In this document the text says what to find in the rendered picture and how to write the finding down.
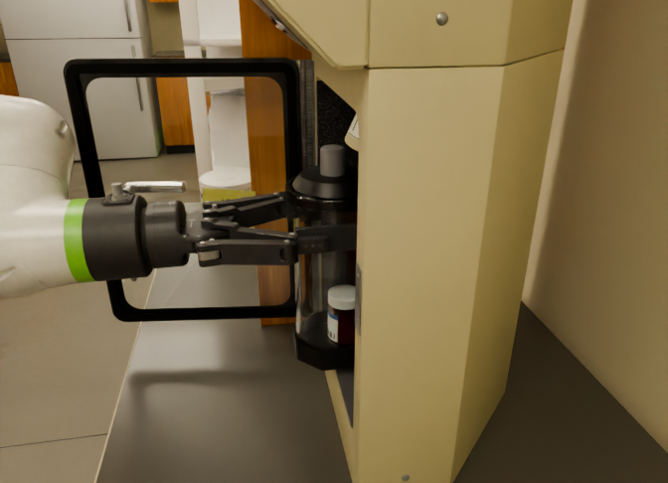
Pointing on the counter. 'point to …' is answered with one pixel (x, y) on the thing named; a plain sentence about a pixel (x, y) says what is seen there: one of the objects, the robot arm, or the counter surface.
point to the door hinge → (308, 110)
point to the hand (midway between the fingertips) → (328, 221)
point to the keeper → (358, 298)
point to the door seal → (169, 73)
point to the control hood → (323, 17)
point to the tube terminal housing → (443, 211)
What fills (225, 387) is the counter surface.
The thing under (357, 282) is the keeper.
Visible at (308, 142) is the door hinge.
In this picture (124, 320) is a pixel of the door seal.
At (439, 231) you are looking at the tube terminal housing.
